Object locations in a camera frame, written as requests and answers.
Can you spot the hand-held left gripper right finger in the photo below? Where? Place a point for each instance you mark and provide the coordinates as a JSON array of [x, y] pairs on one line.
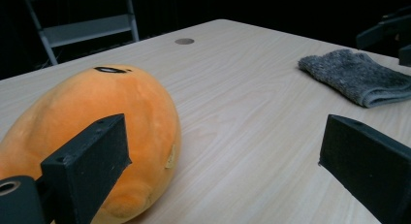
[[365, 159]]

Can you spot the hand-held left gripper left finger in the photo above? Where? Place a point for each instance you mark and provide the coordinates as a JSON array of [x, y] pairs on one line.
[[87, 159]]

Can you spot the grey fluffy towel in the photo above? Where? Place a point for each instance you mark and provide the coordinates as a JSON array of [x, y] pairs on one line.
[[355, 75]]

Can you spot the orange plush toy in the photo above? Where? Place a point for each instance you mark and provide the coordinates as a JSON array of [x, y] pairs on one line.
[[97, 98]]

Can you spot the white metal stand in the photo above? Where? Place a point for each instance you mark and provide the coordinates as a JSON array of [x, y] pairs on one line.
[[87, 28]]

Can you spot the grey round table grommet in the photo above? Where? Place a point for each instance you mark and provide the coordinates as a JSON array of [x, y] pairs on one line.
[[184, 41]]

